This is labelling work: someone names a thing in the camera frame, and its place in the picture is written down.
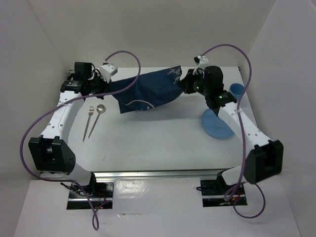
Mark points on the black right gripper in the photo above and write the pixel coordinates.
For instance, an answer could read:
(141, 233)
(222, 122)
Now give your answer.
(185, 83)

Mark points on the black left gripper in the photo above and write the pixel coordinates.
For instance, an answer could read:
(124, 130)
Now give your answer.
(97, 76)

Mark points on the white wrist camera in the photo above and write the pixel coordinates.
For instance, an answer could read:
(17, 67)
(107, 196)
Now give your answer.
(107, 71)
(201, 63)

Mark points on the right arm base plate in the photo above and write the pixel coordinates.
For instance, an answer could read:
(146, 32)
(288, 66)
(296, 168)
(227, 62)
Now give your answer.
(213, 194)

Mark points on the navy blue fish placemat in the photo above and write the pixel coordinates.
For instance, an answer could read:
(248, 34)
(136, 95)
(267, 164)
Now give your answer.
(151, 90)

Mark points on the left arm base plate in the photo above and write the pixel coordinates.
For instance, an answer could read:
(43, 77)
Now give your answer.
(101, 198)

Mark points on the light blue cup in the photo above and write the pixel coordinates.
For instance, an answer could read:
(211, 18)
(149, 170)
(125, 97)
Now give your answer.
(236, 90)

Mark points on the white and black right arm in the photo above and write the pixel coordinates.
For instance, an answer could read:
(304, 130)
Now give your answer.
(261, 156)

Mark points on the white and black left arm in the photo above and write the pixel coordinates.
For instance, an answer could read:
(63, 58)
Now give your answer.
(50, 150)

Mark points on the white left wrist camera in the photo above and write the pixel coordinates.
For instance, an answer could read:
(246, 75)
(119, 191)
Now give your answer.
(107, 71)

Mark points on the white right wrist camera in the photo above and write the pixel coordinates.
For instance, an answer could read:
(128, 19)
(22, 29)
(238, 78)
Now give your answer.
(201, 63)

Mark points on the silver fork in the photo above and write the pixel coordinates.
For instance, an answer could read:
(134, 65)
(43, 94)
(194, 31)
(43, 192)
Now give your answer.
(90, 113)

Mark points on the light blue plate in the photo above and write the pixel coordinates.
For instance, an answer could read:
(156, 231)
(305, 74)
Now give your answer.
(214, 126)

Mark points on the silver spoon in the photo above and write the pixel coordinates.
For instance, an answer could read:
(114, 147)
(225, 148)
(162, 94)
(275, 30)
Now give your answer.
(100, 110)

